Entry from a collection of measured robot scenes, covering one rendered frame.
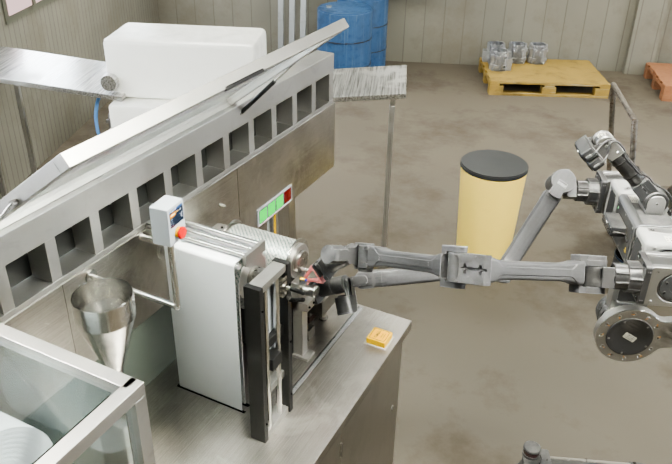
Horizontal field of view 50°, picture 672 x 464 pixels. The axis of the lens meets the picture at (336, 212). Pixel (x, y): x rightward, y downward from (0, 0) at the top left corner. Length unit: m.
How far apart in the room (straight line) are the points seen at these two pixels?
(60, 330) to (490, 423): 2.22
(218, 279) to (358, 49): 5.44
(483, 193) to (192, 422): 2.64
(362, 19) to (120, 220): 5.34
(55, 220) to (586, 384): 2.85
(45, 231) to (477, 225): 3.12
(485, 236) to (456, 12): 4.34
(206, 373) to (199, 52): 2.56
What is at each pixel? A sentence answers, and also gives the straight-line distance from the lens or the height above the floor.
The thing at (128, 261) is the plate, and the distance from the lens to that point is 2.16.
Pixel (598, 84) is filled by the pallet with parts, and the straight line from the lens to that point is 7.93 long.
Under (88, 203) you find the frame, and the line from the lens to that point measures 1.99.
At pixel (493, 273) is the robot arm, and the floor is 1.53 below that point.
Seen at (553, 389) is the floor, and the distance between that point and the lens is 3.89.
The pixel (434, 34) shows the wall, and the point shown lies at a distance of 8.54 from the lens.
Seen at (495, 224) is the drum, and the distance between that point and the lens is 4.53.
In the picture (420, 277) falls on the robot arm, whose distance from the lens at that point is 2.36.
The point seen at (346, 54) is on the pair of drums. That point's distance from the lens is 7.27.
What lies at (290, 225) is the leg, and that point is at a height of 0.85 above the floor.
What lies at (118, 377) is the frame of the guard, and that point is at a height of 1.60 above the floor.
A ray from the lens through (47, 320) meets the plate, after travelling 2.00.
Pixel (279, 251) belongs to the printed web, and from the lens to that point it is 2.30.
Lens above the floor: 2.51
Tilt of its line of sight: 29 degrees down
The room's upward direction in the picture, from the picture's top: 1 degrees clockwise
